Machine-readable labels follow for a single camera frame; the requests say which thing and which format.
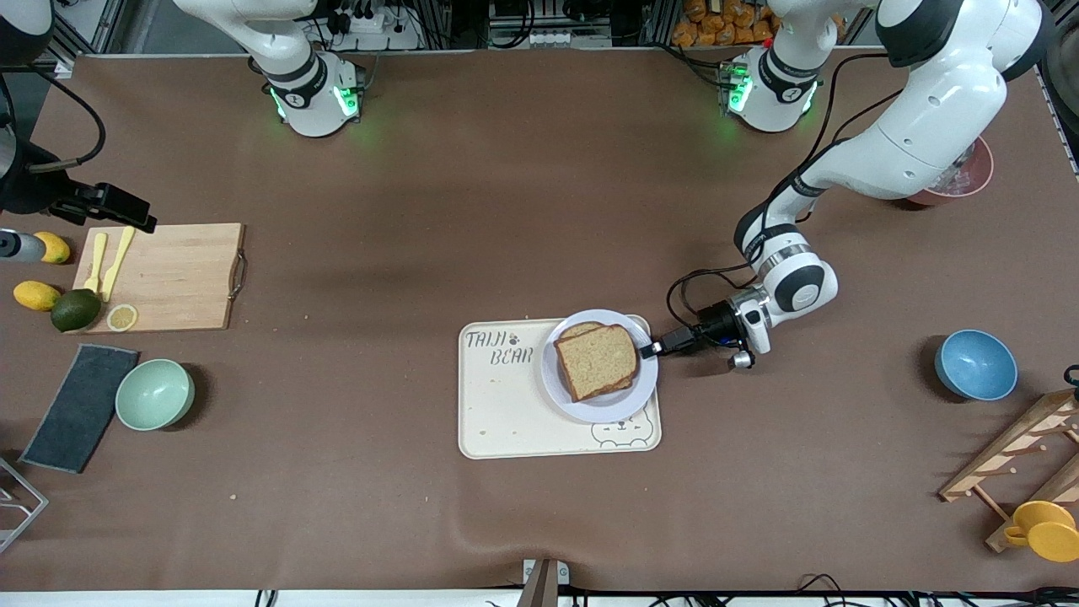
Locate green avocado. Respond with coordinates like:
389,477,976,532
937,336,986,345
51,288,102,333

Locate orange snack bags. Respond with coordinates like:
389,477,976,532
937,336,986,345
672,0,781,47

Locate mint green bowl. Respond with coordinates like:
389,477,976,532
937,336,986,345
115,358,196,432

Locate metal camera bracket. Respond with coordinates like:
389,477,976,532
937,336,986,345
516,558,572,607

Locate brown toast bread slice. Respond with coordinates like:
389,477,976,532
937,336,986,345
559,320,639,403
553,324,640,404

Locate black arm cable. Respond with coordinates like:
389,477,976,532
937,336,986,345
0,74,107,172
668,51,907,338

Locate yellow plastic knife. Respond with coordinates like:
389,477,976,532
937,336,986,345
99,228,136,303

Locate pale blue round plate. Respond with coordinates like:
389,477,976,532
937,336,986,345
540,309,659,424

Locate white power strip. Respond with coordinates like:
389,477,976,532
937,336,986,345
325,4,422,51
529,28,612,49

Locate wooden cutting board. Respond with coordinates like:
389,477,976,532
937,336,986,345
72,223,248,335

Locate pink bowl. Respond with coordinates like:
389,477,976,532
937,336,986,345
906,135,995,208

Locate wooden peg drying rack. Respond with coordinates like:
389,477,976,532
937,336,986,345
937,388,1079,555

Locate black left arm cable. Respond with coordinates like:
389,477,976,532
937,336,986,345
668,51,907,338

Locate blue bowl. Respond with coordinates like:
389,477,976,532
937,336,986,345
934,329,1019,402

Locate dark grey cloth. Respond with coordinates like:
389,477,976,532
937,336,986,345
19,343,141,475

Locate clear ice cubes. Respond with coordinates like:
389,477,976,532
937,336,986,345
944,152,979,191

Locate cream bear print tray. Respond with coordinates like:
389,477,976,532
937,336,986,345
458,314,663,460

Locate yellow plastic fork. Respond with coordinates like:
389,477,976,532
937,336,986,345
83,233,109,294

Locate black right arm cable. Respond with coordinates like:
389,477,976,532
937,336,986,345
0,74,107,172

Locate yellow mug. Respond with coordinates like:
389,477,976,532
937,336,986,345
1003,500,1079,564

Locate silver metal wire rack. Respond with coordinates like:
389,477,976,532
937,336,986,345
0,455,50,556

